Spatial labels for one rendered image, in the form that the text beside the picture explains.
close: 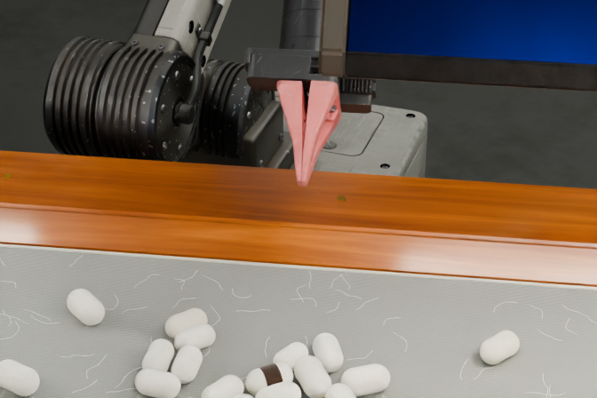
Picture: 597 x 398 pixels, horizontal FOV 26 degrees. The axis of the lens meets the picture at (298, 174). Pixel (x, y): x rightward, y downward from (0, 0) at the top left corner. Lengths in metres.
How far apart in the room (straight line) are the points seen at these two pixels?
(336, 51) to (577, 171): 2.05
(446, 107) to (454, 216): 1.84
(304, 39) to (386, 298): 0.22
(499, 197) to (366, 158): 0.65
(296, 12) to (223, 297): 0.24
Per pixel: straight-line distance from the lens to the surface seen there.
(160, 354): 0.97
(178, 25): 1.36
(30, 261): 1.12
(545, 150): 2.81
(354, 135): 1.83
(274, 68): 1.01
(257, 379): 0.94
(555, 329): 1.04
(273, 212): 1.11
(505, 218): 1.12
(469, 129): 2.86
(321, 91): 1.00
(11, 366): 0.97
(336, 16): 0.71
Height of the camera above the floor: 1.36
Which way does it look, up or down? 31 degrees down
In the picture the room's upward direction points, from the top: straight up
